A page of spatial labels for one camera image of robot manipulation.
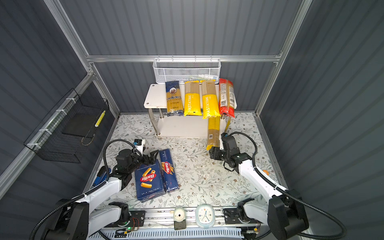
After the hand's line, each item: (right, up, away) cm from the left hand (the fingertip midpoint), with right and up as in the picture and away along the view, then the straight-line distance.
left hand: (151, 149), depth 86 cm
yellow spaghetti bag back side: (+38, +9, +11) cm, 40 cm away
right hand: (+38, -2, -1) cm, 38 cm away
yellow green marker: (-26, +17, -6) cm, 32 cm away
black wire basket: (-37, +14, -11) cm, 41 cm away
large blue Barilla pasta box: (+1, -17, -7) cm, 18 cm away
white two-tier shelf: (+5, +27, -7) cm, 28 cm away
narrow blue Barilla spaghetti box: (+11, -17, -2) cm, 20 cm away
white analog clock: (+31, -31, -14) cm, 46 cm away
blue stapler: (-29, -15, 0) cm, 33 cm away
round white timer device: (+19, -30, -18) cm, 39 cm away
